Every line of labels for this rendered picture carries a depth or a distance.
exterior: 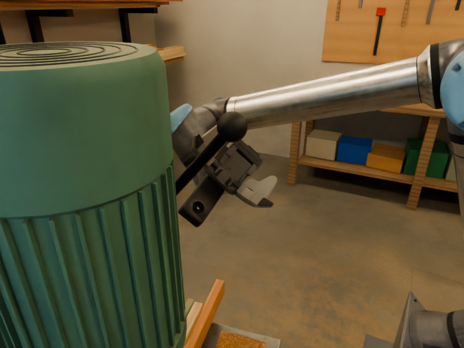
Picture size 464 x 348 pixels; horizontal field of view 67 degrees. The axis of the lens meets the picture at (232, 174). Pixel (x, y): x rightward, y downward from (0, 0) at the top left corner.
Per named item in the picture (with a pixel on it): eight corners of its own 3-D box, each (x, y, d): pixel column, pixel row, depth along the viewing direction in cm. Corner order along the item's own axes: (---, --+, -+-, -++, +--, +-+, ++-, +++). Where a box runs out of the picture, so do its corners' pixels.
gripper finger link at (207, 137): (206, 103, 52) (224, 137, 60) (178, 132, 51) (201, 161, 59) (219, 112, 51) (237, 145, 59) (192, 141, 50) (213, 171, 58)
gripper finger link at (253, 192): (291, 180, 52) (253, 161, 59) (266, 210, 51) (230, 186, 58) (299, 192, 54) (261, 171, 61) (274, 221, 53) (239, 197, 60)
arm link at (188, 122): (178, 115, 89) (206, 155, 90) (147, 128, 80) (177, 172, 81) (200, 95, 83) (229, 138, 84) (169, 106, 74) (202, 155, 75)
